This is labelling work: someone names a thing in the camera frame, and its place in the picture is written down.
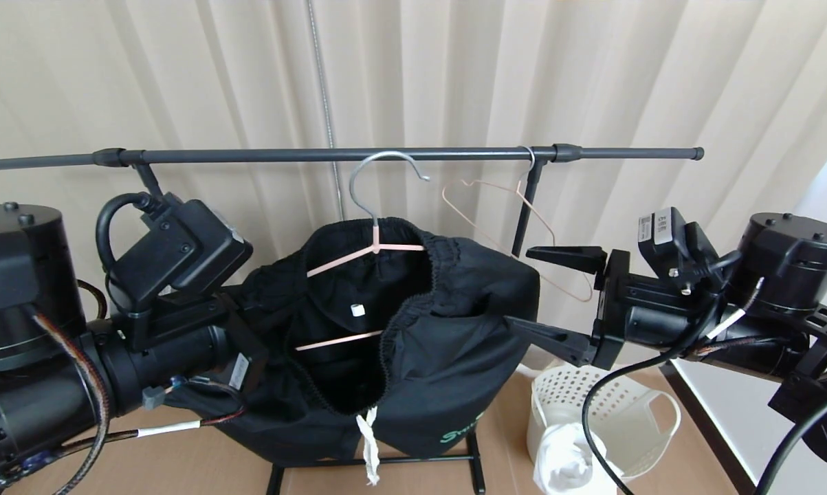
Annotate black shorts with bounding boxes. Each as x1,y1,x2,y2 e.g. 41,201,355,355
179,217,542,487

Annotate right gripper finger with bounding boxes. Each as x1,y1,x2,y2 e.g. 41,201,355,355
504,318,598,367
525,245,608,276

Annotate pink clothes hanger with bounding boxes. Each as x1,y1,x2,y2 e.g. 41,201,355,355
442,144,594,303
294,150,432,353

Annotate black clothes rack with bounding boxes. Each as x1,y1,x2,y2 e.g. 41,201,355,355
0,143,705,495

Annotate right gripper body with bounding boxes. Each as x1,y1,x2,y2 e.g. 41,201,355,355
595,249,720,370

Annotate white printed t-shirt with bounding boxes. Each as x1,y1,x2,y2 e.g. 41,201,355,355
532,421,624,495

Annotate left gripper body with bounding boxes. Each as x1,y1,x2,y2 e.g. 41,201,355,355
104,296,269,413

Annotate beige curtain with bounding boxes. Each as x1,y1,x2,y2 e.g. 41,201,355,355
0,0,827,372

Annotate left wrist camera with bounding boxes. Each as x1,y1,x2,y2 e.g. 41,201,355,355
107,192,254,353

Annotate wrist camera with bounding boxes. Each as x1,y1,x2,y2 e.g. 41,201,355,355
107,192,254,353
636,206,742,298

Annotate white laundry basket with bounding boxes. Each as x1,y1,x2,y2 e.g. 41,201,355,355
527,364,682,482

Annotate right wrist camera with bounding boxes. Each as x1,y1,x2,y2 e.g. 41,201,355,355
636,206,742,298

